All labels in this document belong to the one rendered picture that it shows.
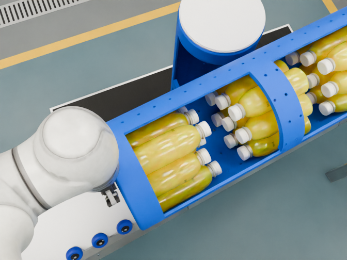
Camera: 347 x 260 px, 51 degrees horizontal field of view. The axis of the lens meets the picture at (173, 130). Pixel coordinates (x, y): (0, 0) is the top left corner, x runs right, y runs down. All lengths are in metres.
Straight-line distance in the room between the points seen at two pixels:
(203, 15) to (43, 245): 0.84
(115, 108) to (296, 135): 1.25
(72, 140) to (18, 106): 1.85
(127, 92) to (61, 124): 1.58
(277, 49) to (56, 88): 1.57
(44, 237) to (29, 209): 0.61
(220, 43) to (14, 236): 0.85
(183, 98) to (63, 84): 1.49
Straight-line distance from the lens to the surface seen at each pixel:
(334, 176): 2.19
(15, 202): 0.50
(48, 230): 1.12
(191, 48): 1.18
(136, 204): 0.81
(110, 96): 2.03
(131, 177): 0.79
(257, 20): 1.23
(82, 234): 1.10
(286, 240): 2.12
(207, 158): 0.91
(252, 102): 0.91
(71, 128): 0.46
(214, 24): 1.19
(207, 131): 0.88
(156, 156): 0.83
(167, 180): 0.87
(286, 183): 2.16
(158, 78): 2.06
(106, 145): 0.48
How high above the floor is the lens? 2.00
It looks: 72 degrees down
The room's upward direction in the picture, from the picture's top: 9 degrees clockwise
